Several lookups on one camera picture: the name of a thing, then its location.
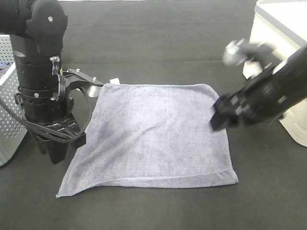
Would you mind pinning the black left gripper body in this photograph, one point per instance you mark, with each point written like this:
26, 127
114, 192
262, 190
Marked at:
66, 130

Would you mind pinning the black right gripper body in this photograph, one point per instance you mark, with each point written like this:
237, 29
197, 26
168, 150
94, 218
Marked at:
232, 104

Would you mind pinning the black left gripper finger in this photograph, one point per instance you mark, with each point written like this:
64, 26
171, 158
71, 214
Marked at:
57, 151

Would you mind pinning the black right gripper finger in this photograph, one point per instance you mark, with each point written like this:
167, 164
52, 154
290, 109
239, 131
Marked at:
221, 121

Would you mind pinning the grey-blue microfibre towel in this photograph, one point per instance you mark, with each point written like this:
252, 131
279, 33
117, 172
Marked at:
151, 136

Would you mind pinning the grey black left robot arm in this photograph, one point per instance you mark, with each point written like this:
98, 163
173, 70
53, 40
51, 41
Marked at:
36, 29

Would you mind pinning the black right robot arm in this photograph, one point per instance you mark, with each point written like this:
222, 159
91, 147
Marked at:
265, 97

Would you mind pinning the towels inside basket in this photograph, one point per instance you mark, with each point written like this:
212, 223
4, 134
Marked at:
4, 68

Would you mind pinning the white storage box grey lid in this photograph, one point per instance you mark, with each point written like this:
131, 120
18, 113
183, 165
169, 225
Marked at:
283, 24

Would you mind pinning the black table cloth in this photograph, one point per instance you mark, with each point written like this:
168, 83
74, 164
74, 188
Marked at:
162, 42

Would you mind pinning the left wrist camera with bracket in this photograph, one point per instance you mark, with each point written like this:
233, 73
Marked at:
75, 79

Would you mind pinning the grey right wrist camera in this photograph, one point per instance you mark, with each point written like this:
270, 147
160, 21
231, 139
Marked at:
237, 52

